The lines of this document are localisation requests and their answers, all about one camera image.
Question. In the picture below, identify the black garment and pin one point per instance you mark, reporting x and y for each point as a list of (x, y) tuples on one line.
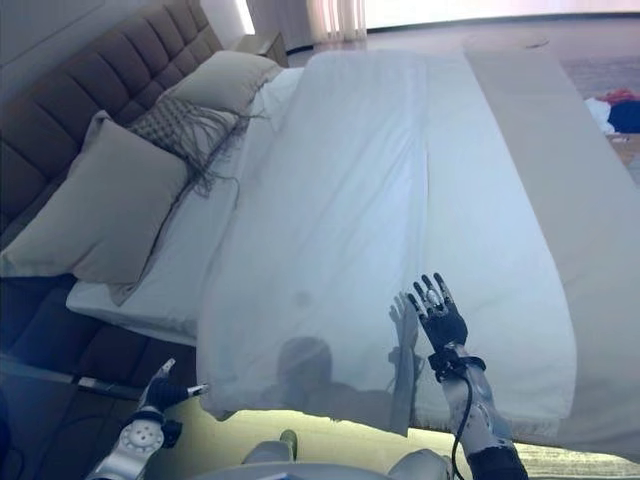
[(625, 117)]

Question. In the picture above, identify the woven fringed cushion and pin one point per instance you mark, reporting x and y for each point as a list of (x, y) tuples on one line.
[(170, 120)]

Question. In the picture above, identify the silver metal bar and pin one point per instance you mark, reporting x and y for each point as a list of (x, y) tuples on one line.
[(60, 377)]

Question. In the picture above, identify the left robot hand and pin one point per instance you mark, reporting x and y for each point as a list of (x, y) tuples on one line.
[(162, 392)]

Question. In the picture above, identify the white garment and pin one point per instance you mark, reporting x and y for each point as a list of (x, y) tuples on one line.
[(597, 115)]

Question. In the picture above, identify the sheer curtain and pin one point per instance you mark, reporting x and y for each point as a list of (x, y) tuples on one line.
[(335, 20)]

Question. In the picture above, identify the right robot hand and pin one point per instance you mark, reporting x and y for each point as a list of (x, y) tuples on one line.
[(447, 327)]

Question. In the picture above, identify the wooden nightstand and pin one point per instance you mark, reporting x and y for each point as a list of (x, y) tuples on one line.
[(262, 45)]

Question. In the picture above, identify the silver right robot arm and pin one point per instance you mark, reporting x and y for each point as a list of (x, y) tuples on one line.
[(485, 425)]

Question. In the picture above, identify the wooden bedside table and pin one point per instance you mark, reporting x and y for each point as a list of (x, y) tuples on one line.
[(50, 440)]

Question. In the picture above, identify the white bed sheet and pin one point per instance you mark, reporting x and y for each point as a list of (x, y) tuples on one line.
[(190, 260)]

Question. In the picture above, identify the white duvet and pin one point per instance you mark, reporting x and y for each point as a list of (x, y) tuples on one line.
[(350, 200)]

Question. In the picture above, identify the brown tufted headboard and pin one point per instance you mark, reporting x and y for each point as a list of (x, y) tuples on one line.
[(90, 90)]

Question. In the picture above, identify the beige pillow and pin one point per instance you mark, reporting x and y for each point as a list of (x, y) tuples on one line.
[(225, 80), (100, 215)]

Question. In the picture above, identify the red garment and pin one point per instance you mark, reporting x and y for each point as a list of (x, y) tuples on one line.
[(620, 95)]

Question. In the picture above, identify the brown upholstered bed frame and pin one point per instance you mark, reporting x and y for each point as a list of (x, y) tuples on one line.
[(75, 330)]

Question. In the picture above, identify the right robot leg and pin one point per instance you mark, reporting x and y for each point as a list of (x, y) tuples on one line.
[(420, 465)]

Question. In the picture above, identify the beige bed runner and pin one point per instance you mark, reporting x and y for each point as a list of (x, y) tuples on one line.
[(575, 200)]

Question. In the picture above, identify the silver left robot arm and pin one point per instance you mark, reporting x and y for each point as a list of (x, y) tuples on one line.
[(137, 440)]

